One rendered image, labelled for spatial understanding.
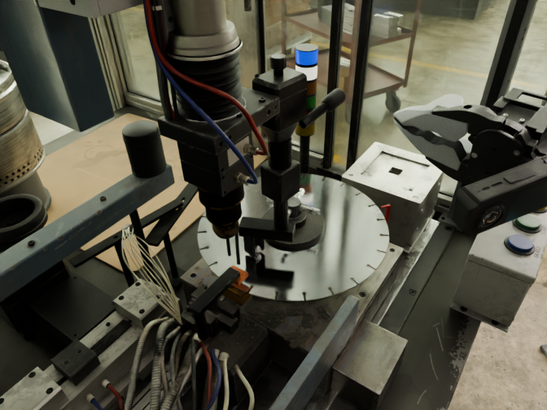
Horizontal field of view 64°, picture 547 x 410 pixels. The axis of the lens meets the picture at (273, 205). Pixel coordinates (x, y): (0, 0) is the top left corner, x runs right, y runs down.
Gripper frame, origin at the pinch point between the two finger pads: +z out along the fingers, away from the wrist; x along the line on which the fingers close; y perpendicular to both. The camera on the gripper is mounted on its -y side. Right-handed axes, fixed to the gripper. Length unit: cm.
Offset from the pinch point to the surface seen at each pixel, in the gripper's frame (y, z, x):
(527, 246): 22.7, -13.9, -34.8
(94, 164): -9, 94, -46
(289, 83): -5.7, 11.4, 4.6
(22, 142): -25, 78, -20
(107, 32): 24, 126, -26
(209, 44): -15.0, 11.7, 13.3
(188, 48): -16.4, 13.1, 13.3
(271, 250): -10.5, 15.5, -25.0
